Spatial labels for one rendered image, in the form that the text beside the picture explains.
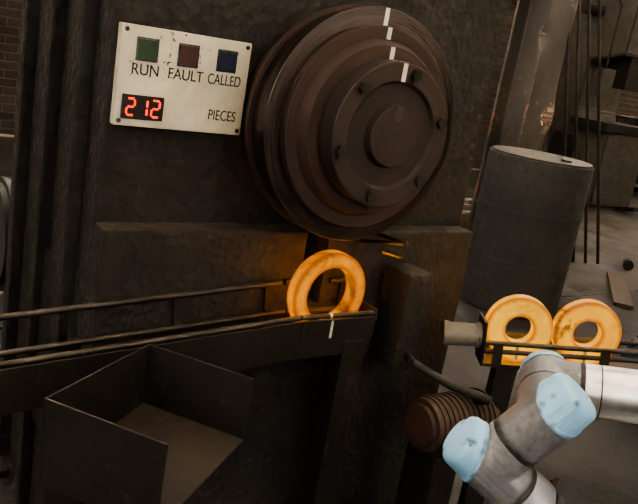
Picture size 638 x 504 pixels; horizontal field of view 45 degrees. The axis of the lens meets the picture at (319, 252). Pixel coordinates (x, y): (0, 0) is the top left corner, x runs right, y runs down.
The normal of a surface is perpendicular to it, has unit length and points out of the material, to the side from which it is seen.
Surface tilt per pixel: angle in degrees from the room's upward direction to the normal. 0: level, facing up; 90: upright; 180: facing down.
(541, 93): 90
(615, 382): 45
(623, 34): 90
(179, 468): 5
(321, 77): 61
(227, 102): 90
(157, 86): 90
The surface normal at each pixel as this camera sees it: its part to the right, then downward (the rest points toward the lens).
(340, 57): -0.13, -0.50
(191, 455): 0.13, -0.93
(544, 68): 0.54, 0.30
